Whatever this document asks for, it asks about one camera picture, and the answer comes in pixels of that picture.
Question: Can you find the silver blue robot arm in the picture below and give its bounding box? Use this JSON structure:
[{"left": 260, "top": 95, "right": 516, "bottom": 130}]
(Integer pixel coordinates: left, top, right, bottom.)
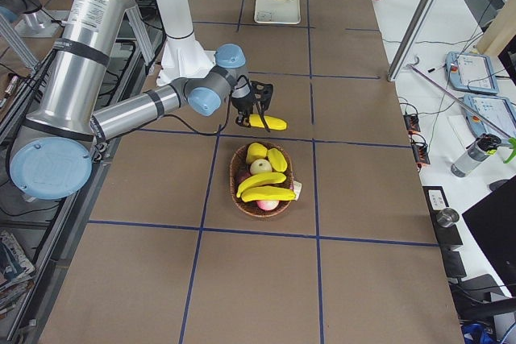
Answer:
[{"left": 9, "top": 0, "right": 252, "bottom": 200}]

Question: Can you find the pale apple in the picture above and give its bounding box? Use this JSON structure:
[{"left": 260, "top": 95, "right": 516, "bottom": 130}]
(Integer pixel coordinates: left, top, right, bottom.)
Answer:
[{"left": 249, "top": 159, "right": 273, "bottom": 175}]

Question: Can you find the blue teach pendant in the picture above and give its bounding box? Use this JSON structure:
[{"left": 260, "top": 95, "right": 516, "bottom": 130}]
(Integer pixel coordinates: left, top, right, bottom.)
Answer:
[
  {"left": 463, "top": 93, "right": 515, "bottom": 143},
  {"left": 445, "top": 52, "right": 499, "bottom": 95}
]

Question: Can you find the pink peach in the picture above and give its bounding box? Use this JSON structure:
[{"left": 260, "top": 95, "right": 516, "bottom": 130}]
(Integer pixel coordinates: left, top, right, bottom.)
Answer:
[{"left": 256, "top": 200, "right": 280, "bottom": 212}]

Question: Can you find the black monitor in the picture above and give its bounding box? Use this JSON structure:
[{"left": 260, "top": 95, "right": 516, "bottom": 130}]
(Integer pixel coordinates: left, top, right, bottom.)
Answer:
[{"left": 463, "top": 177, "right": 515, "bottom": 293}]

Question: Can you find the yellow banana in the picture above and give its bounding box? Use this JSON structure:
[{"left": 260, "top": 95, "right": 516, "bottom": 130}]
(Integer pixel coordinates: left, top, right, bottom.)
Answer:
[
  {"left": 241, "top": 185, "right": 296, "bottom": 202},
  {"left": 248, "top": 114, "right": 288, "bottom": 131},
  {"left": 236, "top": 172, "right": 286, "bottom": 197}
]

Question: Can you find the yellow mango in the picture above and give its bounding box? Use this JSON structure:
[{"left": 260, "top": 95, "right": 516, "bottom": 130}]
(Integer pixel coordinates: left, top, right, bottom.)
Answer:
[{"left": 246, "top": 143, "right": 268, "bottom": 164}]

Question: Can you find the stack of magazines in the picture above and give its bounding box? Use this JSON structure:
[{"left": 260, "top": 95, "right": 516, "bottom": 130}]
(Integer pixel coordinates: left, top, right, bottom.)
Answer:
[{"left": 1, "top": 230, "right": 35, "bottom": 319}]

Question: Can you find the white bear tray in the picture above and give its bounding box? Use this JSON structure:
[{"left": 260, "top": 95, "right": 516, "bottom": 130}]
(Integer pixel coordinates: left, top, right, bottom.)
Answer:
[{"left": 254, "top": 0, "right": 301, "bottom": 25}]

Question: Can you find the yellow star fruit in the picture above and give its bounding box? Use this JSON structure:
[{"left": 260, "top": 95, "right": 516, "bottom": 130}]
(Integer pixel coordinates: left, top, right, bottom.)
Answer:
[{"left": 267, "top": 147, "right": 288, "bottom": 172}]

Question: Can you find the brown wicker basket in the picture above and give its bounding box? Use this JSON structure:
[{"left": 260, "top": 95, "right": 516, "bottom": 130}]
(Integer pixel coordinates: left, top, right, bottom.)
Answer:
[{"left": 228, "top": 141, "right": 294, "bottom": 219}]

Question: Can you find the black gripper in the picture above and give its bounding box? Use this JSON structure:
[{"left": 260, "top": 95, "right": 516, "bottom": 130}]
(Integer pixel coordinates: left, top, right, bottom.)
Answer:
[{"left": 231, "top": 93, "right": 255, "bottom": 126}]

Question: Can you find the dark red apple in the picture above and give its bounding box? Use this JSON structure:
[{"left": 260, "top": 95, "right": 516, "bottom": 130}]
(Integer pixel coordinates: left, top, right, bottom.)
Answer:
[{"left": 235, "top": 168, "right": 251, "bottom": 185}]

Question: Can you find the lower blue teach pendant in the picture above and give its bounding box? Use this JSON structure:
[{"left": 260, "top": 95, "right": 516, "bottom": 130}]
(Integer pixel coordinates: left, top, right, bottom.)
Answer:
[{"left": 463, "top": 93, "right": 515, "bottom": 143}]

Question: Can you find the reacher grabber stick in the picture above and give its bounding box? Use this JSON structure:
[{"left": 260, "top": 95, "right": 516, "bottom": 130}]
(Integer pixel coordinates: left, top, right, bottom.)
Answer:
[{"left": 406, "top": 56, "right": 515, "bottom": 164}]

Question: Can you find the white basket tag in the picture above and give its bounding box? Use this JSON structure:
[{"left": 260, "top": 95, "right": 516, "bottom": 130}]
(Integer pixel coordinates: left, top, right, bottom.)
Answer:
[{"left": 292, "top": 180, "right": 302, "bottom": 201}]

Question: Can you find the orange circuit board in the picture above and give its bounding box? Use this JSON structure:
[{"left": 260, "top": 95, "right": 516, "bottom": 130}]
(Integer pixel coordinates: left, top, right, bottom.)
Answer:
[{"left": 403, "top": 113, "right": 431, "bottom": 171}]

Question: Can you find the aluminium frame post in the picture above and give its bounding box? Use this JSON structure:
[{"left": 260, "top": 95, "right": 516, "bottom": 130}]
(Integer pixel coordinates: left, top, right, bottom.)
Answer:
[{"left": 387, "top": 0, "right": 436, "bottom": 81}]

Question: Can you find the upper blue teach pendant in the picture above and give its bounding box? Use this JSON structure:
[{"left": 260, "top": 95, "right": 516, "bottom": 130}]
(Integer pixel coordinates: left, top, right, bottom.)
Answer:
[{"left": 445, "top": 52, "right": 499, "bottom": 95}]

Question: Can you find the steel cup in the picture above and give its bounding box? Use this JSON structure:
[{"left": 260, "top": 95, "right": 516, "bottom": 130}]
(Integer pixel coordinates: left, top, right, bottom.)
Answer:
[{"left": 435, "top": 207, "right": 460, "bottom": 228}]

